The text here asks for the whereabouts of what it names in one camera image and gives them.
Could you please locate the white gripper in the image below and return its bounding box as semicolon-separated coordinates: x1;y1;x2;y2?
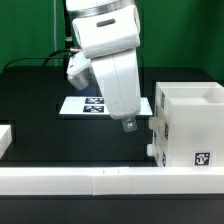
91;49;141;132

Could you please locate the white drawer box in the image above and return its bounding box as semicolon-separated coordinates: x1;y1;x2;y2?
146;144;166;167
148;105;169;139

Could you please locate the white front drawer box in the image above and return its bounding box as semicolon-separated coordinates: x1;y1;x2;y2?
146;144;166;167

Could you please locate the white drawer cabinet frame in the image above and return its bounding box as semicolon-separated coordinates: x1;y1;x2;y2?
152;82;224;167

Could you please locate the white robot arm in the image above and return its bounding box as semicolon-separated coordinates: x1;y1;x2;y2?
66;0;141;132

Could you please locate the black pole with connector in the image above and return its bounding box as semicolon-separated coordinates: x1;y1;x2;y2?
62;0;81;70

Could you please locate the white front fence rail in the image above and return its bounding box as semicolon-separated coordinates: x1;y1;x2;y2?
0;167;224;195

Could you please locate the white fence rail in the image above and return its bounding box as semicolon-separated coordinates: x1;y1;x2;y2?
0;167;224;195
0;125;12;159

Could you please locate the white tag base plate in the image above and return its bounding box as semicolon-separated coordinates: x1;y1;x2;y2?
59;96;154;117

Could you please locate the white left fence rail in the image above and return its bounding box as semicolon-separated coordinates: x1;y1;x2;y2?
0;125;12;159

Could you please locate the black cable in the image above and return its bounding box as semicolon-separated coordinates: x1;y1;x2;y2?
2;49;84;73

